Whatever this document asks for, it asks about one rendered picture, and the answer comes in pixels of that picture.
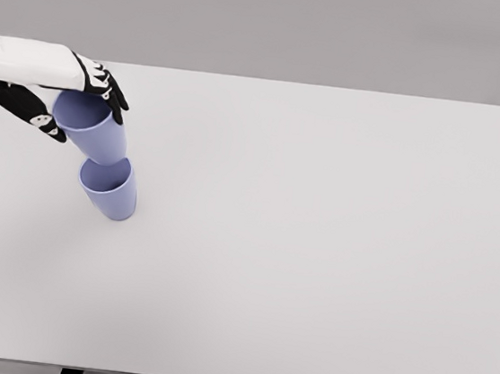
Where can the lavender blue plastic cup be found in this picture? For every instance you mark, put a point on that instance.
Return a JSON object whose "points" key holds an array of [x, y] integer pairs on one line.
{"points": [[102, 138], [113, 194]]}

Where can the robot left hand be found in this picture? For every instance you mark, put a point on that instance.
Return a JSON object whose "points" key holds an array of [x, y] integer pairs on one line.
{"points": [[42, 65]]}

